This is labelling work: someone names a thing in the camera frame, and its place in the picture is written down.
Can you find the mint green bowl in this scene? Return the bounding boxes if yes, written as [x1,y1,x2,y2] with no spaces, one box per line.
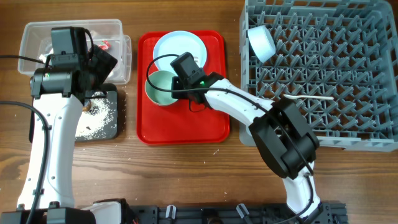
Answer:
[145,70,177,106]

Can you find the light blue round plate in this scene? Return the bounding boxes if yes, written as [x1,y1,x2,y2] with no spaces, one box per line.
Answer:
[153,30,207,67]

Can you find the brown food scrap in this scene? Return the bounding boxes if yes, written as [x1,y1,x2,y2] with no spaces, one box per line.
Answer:
[83,100,91,112]

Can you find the white napkin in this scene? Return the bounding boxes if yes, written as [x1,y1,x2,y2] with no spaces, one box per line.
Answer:
[39,45,53,63]

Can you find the white rice pile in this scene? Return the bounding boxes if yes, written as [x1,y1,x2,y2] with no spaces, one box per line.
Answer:
[75,91,118,141]

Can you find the light blue bowl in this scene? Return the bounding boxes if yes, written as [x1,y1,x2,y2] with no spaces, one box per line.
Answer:
[248,26,276,63]

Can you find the white plastic spoon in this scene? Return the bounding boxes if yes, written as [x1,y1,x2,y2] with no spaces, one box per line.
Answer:
[283,94,334,100]

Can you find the red snack wrapper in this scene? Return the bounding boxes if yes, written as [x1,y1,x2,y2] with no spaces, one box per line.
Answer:
[98,40,111,50]

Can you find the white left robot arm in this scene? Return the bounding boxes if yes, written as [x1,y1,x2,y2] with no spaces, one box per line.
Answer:
[1,27,134,223]

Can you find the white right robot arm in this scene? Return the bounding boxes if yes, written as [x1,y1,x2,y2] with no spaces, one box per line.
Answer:
[170,52,320,222]

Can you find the black flat tray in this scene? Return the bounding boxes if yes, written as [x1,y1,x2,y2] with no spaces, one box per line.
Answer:
[33,84,118,146]

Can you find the red plastic tray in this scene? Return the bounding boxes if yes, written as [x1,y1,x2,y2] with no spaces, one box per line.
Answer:
[136,31,230,145]

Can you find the clear plastic bin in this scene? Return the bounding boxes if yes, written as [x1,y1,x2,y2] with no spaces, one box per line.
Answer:
[19,19,132,85]

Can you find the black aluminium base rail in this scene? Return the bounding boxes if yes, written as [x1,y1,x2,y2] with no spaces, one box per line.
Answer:
[131,202,349,224]

